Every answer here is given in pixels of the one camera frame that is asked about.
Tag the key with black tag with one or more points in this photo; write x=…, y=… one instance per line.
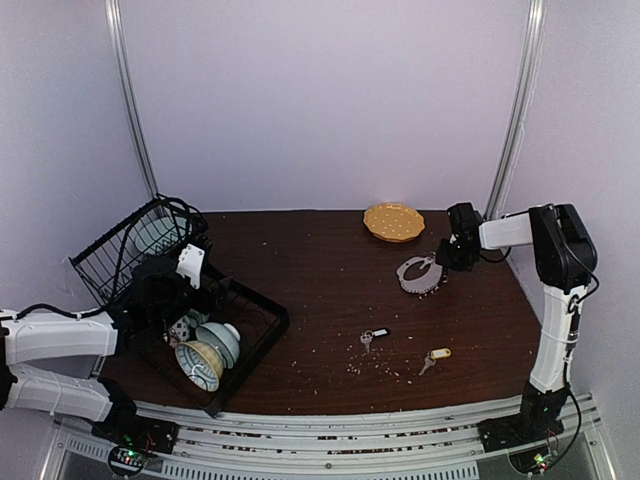
x=367, y=337

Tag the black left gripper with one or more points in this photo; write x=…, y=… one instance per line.
x=205, y=303

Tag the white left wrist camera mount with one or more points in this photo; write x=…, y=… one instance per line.
x=190, y=263

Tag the small patterned cup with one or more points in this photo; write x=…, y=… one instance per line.
x=181, y=331

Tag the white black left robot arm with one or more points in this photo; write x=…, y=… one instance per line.
x=43, y=332

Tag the key with yellow tag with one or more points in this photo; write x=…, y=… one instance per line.
x=432, y=357

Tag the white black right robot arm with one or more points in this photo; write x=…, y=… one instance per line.
x=565, y=260

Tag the aluminium corner post left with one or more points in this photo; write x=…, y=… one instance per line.
x=118, y=41

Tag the black wire dish rack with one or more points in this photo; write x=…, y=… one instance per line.
x=106, y=268

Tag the yellow polka dot dish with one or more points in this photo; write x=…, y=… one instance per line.
x=393, y=222

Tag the aluminium front rail frame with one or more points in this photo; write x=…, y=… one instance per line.
x=441, y=443

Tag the aluminium corner post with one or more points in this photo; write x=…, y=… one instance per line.
x=118, y=41
x=524, y=92

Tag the aluminium corner post right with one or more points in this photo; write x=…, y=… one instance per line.
x=524, y=92

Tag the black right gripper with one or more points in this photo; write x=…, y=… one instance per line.
x=447, y=256

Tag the light green celadon bowl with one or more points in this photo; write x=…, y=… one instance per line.
x=224, y=337

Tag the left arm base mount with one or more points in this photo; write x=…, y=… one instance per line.
x=134, y=446

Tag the yellow patterned bowl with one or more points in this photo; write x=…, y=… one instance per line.
x=201, y=363

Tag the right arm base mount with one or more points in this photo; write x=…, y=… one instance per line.
x=530, y=451

